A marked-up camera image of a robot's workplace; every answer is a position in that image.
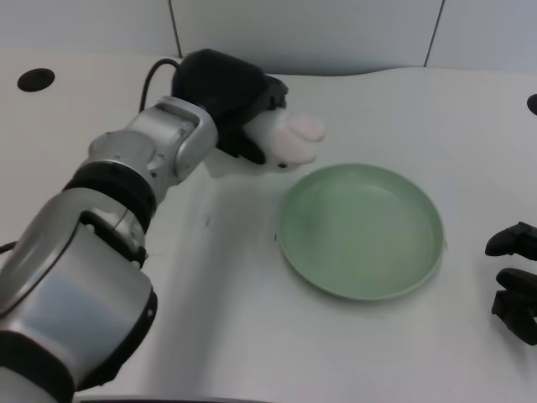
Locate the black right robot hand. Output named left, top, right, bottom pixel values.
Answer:
left=484, top=222, right=537, bottom=347

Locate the green round plate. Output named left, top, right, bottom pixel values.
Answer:
left=276, top=162, right=446, bottom=302

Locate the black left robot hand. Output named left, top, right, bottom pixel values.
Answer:
left=170, top=48, right=290, bottom=165

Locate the white pink-eared rabbit doll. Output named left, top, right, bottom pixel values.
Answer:
left=243, top=108, right=328, bottom=173

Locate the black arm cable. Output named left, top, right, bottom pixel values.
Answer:
left=0, top=57, right=183, bottom=254

